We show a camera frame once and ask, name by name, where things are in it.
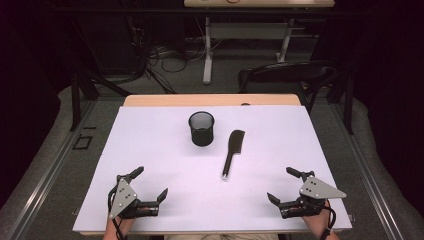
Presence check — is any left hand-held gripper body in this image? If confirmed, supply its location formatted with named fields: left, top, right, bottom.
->
left=109, top=178, right=160, bottom=220

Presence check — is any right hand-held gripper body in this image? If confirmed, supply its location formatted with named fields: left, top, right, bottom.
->
left=280, top=175, right=348, bottom=220

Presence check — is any black comb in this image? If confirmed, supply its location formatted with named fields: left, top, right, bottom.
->
left=221, top=129, right=246, bottom=181

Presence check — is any black mesh cup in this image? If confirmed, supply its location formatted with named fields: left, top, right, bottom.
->
left=188, top=110, right=215, bottom=147

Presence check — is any person's left hand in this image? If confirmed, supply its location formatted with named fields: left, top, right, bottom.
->
left=105, top=215, right=136, bottom=234

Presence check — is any person's right hand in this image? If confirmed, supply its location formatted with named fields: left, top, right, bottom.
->
left=300, top=199, right=332, bottom=232

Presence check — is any white board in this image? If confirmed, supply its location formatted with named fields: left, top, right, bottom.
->
left=72, top=105, right=353, bottom=233

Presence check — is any black metal stand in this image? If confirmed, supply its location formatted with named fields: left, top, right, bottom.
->
left=325, top=63, right=355, bottom=136
left=68, top=19, right=133, bottom=133

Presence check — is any wooden table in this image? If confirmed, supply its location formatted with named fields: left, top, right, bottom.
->
left=78, top=93, right=345, bottom=236

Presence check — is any black chair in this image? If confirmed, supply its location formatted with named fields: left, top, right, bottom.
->
left=237, top=60, right=345, bottom=113

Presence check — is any white-legged wooden desk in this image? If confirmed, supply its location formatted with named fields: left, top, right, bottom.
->
left=183, top=0, right=336, bottom=85

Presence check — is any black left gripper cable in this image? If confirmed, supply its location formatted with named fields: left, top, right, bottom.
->
left=107, top=186, right=128, bottom=240

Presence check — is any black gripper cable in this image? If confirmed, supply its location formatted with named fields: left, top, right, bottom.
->
left=107, top=186, right=128, bottom=240
left=319, top=204, right=337, bottom=240

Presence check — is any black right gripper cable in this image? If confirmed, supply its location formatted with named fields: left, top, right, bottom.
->
left=319, top=204, right=337, bottom=240

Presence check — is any metal floor rail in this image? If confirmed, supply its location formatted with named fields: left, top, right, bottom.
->
left=6, top=99, right=98, bottom=240
left=328, top=99, right=406, bottom=240

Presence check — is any tangle of floor cables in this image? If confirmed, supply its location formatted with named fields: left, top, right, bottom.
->
left=126, top=16, right=223, bottom=95

